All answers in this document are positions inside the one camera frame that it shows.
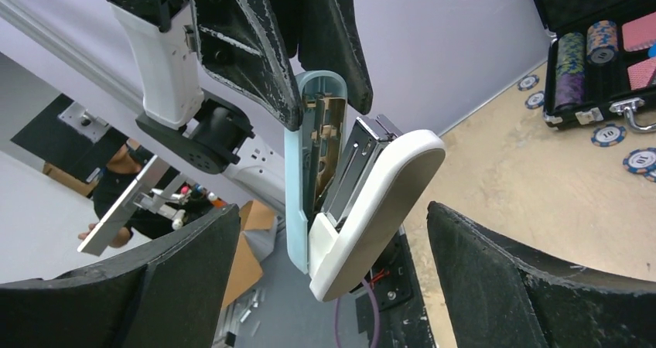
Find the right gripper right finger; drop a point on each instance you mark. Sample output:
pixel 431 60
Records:
pixel 503 293

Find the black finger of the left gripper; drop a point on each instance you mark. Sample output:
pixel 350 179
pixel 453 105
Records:
pixel 240 45

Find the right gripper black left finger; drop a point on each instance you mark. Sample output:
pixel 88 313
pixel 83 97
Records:
pixel 165 293

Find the red card deck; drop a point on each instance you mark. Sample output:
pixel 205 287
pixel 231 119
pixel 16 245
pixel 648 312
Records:
pixel 639 33
pixel 642 74

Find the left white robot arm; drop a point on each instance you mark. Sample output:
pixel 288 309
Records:
pixel 176 112

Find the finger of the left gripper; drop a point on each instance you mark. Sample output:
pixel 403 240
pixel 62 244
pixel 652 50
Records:
pixel 323 35

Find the black poker chip case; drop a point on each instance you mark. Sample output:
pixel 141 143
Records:
pixel 586 76

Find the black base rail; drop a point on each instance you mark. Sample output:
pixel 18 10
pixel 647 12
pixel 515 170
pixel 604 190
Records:
pixel 403 318

